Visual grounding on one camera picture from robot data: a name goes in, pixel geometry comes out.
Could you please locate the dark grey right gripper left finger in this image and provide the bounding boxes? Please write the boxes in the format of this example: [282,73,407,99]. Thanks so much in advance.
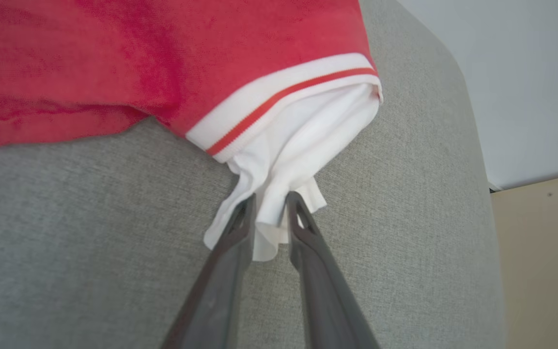
[162,194,258,349]

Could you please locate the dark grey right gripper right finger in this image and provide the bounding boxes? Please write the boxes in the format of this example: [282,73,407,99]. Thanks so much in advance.
[286,191,381,349]

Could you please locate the red jersey with letter print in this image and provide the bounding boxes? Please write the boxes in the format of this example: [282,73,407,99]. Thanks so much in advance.
[0,0,384,262]

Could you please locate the grey fabric sofa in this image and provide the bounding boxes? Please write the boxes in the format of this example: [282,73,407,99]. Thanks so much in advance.
[0,0,507,349]

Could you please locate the tan cardboard box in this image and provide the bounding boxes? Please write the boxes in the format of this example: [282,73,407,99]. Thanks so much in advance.
[491,171,558,349]

